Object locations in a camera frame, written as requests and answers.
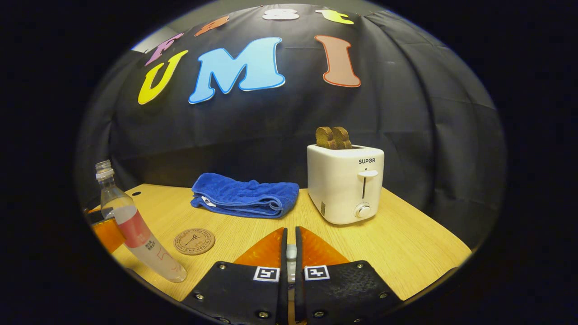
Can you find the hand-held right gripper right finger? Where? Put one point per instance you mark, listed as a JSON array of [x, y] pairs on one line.
[[299, 298]]

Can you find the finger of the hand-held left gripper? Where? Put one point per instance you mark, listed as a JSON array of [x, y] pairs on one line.
[[108, 234]]

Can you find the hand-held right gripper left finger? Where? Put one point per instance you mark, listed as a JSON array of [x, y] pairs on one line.
[[283, 293]]

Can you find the clear plastic water bottle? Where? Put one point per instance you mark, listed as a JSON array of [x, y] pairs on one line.
[[135, 230]]

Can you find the round brown coaster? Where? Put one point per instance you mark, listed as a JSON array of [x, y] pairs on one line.
[[194, 242]]

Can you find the blue folded towel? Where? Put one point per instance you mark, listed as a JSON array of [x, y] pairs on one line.
[[244, 196]]

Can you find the white toaster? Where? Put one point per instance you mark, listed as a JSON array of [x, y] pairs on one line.
[[338, 189]]

